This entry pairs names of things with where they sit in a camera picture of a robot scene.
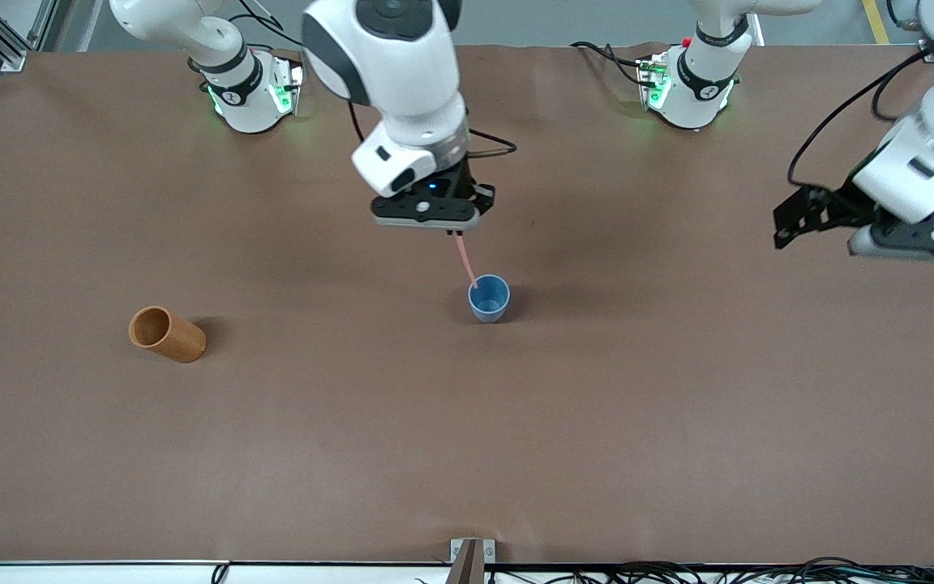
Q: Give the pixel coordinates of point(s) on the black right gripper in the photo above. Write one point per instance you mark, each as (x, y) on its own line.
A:
(452, 184)

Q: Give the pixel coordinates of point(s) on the blue cup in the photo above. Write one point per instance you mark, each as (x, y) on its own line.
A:
(489, 300)

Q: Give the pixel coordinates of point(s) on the pink straw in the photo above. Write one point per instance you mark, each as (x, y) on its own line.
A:
(464, 259)

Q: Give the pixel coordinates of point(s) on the brown wooden cup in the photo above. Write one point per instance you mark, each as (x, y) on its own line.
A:
(167, 334)

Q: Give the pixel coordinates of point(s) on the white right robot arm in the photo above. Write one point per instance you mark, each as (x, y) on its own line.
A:
(390, 89)

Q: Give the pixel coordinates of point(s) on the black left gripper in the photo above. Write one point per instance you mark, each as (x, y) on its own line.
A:
(840, 203)

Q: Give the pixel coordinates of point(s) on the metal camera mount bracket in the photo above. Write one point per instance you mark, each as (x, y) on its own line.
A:
(473, 560)

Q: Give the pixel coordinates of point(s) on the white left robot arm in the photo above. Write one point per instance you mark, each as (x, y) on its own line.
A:
(933, 162)

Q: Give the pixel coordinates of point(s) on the yellow floor tape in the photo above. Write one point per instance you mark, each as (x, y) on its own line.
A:
(876, 20)

